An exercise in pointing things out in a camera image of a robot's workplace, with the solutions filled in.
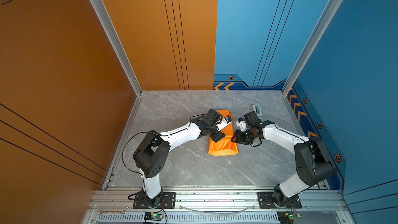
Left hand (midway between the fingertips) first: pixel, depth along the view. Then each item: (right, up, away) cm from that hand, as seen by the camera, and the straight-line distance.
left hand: (221, 128), depth 89 cm
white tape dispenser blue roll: (+26, +11, +15) cm, 32 cm away
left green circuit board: (-33, -37, -19) cm, 53 cm away
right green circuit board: (+28, -38, -19) cm, 51 cm away
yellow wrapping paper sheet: (+3, -10, -2) cm, 10 cm away
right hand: (+7, -7, 0) cm, 10 cm away
